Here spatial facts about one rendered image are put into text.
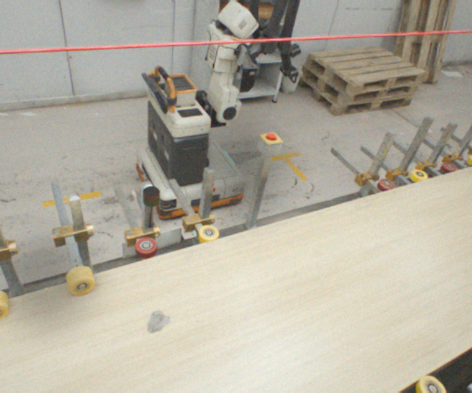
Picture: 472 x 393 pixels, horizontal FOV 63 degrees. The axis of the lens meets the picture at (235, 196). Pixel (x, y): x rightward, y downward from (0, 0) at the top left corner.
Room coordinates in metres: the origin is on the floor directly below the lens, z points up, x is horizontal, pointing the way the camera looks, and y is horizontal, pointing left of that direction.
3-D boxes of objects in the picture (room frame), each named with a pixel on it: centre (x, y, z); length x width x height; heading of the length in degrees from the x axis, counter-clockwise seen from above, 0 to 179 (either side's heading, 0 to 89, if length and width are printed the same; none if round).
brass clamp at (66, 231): (0.90, 0.55, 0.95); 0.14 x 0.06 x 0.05; 125
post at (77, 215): (0.91, 0.53, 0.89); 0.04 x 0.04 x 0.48; 35
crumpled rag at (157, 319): (0.65, 0.17, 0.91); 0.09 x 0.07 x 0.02; 150
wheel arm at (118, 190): (1.11, 0.41, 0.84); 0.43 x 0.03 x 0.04; 35
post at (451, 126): (2.05, -1.11, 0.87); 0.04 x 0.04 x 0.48; 35
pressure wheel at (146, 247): (0.94, 0.30, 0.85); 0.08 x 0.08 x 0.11
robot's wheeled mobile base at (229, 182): (2.34, 0.38, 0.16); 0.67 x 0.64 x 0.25; 124
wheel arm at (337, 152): (1.80, -0.63, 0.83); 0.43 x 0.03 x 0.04; 35
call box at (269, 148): (1.35, -0.09, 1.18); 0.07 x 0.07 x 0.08; 35
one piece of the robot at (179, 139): (2.29, 0.46, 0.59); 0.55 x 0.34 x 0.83; 34
